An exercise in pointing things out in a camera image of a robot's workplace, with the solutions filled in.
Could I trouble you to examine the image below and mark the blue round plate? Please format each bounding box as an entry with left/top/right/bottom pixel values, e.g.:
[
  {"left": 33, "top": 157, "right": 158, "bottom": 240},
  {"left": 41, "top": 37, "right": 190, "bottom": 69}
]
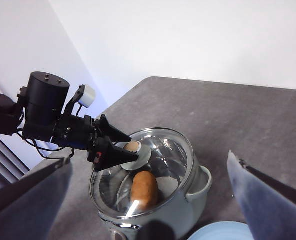
[{"left": 187, "top": 221, "right": 253, "bottom": 240}]

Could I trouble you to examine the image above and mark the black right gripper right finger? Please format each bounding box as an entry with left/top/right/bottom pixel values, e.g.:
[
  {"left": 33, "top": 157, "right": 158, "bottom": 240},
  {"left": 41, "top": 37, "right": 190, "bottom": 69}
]
[{"left": 227, "top": 149, "right": 296, "bottom": 240}]

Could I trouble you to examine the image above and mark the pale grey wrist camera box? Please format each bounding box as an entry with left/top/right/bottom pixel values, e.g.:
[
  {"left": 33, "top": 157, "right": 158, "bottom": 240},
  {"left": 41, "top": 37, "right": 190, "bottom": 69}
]
[{"left": 77, "top": 84, "right": 97, "bottom": 109}]

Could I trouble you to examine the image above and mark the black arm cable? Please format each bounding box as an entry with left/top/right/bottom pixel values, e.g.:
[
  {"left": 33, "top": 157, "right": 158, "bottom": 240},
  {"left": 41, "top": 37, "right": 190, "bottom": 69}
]
[{"left": 15, "top": 128, "right": 76, "bottom": 160}]

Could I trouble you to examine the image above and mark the brown potato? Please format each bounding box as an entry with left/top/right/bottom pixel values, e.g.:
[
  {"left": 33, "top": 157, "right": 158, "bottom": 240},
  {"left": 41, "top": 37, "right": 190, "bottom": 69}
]
[{"left": 130, "top": 170, "right": 159, "bottom": 211}]

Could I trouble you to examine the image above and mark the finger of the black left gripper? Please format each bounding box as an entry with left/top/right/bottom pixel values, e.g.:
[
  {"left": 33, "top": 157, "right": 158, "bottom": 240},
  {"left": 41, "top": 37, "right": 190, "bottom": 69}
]
[
  {"left": 87, "top": 137, "right": 140, "bottom": 173},
  {"left": 96, "top": 114, "right": 133, "bottom": 144}
]

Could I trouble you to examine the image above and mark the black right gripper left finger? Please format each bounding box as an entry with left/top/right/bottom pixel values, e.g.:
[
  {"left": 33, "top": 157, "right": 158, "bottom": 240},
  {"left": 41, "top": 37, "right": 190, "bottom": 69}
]
[{"left": 0, "top": 159, "right": 73, "bottom": 240}]

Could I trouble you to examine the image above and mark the grey ribbed panel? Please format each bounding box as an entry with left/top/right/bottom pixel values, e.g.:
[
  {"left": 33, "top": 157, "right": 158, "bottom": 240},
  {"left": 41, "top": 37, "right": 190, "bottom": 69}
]
[{"left": 0, "top": 137, "right": 31, "bottom": 193}]

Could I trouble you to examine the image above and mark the glass lid with green knob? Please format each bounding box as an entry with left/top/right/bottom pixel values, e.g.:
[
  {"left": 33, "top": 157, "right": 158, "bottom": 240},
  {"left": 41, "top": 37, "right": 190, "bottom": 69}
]
[{"left": 89, "top": 127, "right": 195, "bottom": 221}]

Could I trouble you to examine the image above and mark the pale green electric steamer pot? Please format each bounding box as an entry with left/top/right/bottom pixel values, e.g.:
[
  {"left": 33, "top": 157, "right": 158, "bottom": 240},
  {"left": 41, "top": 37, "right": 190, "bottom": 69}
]
[{"left": 89, "top": 149, "right": 213, "bottom": 240}]

